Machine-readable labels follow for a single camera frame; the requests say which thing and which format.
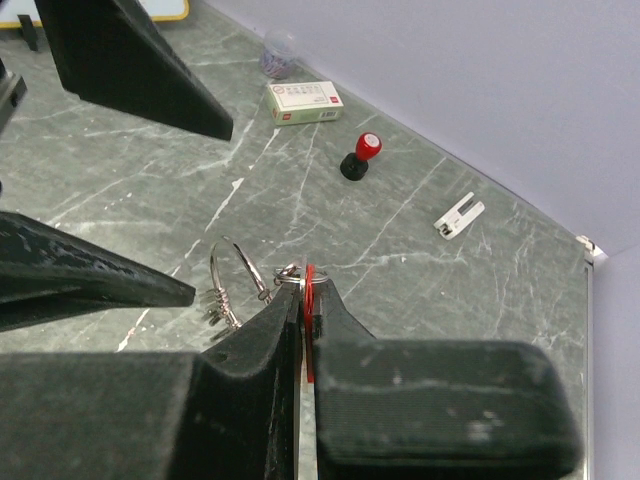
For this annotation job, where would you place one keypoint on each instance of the white green staples box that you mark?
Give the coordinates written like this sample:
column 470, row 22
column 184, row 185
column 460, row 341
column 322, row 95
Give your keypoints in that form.
column 304, row 103

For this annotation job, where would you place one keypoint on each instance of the clear cup of paperclips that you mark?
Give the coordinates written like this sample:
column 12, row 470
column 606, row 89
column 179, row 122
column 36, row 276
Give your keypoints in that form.
column 279, row 55

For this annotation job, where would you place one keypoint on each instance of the white clip tool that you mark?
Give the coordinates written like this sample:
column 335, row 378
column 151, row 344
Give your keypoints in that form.
column 459, row 217

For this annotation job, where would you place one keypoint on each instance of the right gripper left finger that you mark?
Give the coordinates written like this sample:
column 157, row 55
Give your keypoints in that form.
column 230, row 412

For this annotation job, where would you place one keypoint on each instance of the black whiteboard foot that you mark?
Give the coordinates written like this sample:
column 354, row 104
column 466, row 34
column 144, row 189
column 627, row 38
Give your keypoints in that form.
column 29, row 32

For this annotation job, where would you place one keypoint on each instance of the red black stamp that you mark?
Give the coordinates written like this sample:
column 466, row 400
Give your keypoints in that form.
column 355, row 165

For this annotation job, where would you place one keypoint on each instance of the large metal keyring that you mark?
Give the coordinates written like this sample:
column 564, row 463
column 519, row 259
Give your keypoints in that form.
column 226, row 256

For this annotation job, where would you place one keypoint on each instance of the aluminium frame rail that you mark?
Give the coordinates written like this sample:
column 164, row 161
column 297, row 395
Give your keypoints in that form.
column 592, row 256

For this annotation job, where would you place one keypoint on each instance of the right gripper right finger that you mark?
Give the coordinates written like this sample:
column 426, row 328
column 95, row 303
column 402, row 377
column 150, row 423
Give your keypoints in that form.
column 434, row 409

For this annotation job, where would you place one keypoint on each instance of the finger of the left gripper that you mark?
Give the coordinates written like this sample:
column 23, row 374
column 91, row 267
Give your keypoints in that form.
column 49, row 275
column 111, row 54

